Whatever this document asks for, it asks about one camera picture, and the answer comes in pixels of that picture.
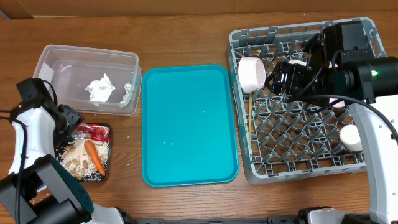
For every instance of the white napkin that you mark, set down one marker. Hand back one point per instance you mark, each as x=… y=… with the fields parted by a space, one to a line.
x=100 y=90
x=126 y=98

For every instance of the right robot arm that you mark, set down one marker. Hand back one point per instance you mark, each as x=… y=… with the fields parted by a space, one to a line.
x=342 y=67

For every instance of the pile of food scraps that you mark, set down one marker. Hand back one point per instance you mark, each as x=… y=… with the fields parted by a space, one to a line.
x=78 y=163

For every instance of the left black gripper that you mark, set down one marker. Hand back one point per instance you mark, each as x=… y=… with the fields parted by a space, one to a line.
x=73 y=117

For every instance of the large pink plate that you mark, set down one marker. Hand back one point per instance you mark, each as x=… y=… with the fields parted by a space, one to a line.
x=337 y=103

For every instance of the grey dishwasher rack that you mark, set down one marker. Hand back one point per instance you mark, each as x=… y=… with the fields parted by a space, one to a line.
x=290 y=141

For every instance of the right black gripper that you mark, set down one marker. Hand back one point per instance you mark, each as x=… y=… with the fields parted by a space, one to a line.
x=297 y=78

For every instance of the bowl with food scraps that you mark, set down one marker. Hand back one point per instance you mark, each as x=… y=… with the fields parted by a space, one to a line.
x=251 y=74

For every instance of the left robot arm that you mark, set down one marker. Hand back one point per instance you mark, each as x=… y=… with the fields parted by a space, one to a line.
x=38 y=189

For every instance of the orange carrot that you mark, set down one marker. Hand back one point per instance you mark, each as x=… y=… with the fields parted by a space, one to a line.
x=90 y=148

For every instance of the red snack wrapper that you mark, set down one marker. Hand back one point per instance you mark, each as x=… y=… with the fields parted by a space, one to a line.
x=94 y=132

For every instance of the black plastic tray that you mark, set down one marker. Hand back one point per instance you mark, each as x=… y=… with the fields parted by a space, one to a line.
x=73 y=156

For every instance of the wooden chopstick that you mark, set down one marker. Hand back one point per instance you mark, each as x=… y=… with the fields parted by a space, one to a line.
x=250 y=117

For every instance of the clear plastic bin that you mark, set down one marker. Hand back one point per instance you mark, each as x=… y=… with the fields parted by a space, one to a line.
x=70 y=69

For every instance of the teal serving tray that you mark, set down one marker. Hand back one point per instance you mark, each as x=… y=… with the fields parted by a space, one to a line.
x=188 y=129

